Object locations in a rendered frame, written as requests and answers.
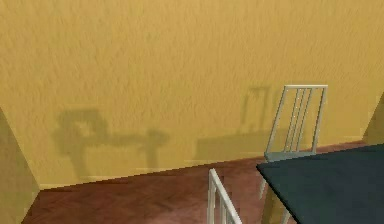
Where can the white slatted chair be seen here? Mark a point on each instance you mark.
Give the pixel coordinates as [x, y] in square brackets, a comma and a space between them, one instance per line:
[217, 186]
[288, 155]

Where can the dark teal table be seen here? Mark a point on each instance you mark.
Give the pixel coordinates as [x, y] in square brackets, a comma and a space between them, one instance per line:
[333, 186]

